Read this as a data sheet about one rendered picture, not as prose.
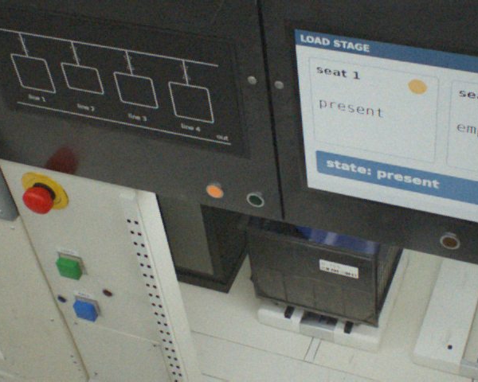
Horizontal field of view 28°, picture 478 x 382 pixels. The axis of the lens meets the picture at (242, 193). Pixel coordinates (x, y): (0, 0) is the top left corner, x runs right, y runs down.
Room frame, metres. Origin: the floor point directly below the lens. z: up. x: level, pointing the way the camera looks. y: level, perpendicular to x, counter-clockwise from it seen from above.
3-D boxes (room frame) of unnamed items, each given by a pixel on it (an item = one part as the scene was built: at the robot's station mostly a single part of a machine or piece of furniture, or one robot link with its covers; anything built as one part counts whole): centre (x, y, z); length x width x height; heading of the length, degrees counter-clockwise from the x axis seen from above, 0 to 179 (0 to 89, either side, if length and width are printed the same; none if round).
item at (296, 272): (1.01, -0.14, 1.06); 0.24 x 0.20 x 0.32; 62
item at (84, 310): (0.88, 0.25, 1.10); 0.03 x 0.02 x 0.03; 62
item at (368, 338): (1.01, -0.13, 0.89); 0.22 x 0.21 x 0.04; 152
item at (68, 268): (0.88, 0.25, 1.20); 0.03 x 0.02 x 0.03; 62
